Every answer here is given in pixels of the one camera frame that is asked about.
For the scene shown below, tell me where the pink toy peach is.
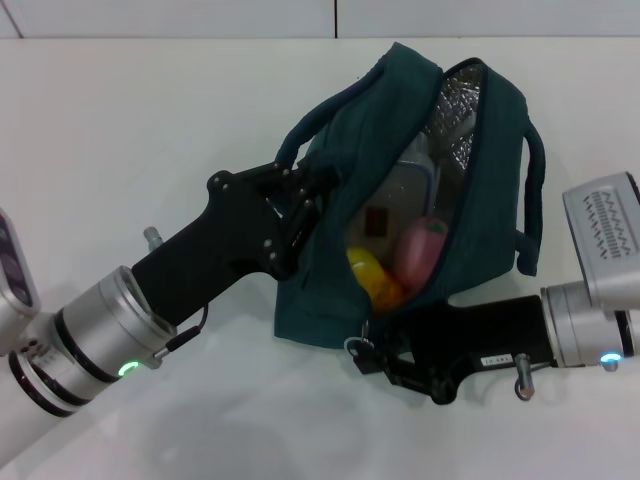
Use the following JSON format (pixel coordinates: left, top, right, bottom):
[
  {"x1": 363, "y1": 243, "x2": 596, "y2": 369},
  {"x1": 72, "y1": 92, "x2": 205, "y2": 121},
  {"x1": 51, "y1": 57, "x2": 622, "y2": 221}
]
[{"x1": 392, "y1": 215, "x2": 450, "y2": 291}]

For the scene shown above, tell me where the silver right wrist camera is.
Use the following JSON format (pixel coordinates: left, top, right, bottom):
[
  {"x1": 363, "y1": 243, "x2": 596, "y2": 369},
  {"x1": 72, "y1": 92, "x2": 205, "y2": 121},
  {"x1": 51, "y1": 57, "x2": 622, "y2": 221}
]
[{"x1": 562, "y1": 171, "x2": 640, "y2": 315}]

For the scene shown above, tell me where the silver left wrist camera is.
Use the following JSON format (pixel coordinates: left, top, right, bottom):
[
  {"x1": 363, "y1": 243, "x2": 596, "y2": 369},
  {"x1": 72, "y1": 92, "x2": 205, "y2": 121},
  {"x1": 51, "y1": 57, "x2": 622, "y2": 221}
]
[{"x1": 0, "y1": 207, "x2": 42, "y2": 344}]

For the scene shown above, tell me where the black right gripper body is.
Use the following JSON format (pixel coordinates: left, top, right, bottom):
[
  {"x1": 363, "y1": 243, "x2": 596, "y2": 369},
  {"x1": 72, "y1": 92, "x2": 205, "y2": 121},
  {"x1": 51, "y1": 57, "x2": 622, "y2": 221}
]
[{"x1": 392, "y1": 294, "x2": 557, "y2": 406}]

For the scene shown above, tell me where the yellow banana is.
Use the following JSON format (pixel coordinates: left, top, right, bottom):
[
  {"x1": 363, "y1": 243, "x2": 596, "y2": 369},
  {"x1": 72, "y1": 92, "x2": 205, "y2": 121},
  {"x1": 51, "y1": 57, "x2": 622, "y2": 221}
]
[{"x1": 346, "y1": 245, "x2": 405, "y2": 311}]

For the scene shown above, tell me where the metal zipper pull ring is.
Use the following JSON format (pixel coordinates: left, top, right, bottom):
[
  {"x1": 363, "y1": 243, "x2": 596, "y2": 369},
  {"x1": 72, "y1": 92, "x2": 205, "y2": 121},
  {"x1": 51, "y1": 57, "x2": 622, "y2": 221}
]
[{"x1": 343, "y1": 319, "x2": 374, "y2": 354}]

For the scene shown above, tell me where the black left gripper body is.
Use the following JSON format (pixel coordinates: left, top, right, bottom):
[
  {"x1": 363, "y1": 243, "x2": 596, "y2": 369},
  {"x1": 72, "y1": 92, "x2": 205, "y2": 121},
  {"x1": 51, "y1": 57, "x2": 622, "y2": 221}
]
[{"x1": 130, "y1": 170, "x2": 300, "y2": 327}]

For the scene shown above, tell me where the dark teal insulated lunch bag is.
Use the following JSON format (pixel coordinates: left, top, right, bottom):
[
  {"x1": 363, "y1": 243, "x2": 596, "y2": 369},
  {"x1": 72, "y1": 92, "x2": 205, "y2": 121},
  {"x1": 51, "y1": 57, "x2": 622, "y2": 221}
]
[{"x1": 272, "y1": 42, "x2": 547, "y2": 351}]

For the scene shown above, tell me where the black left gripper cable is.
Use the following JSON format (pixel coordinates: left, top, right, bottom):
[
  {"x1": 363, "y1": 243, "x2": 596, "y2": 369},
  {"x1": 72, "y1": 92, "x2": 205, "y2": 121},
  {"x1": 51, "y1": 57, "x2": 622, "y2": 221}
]
[{"x1": 167, "y1": 302, "x2": 210, "y2": 354}]

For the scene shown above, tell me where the clear plastic lunch box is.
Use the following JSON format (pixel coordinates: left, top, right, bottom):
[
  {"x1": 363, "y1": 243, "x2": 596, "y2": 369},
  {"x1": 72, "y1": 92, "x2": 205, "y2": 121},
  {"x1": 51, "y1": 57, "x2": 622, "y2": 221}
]
[{"x1": 347, "y1": 142, "x2": 441, "y2": 251}]

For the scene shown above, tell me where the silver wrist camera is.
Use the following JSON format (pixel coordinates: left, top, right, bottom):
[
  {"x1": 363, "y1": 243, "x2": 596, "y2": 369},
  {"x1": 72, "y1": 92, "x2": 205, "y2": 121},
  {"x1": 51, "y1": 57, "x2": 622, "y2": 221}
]
[
  {"x1": 562, "y1": 171, "x2": 640, "y2": 315},
  {"x1": 0, "y1": 207, "x2": 42, "y2": 344}
]

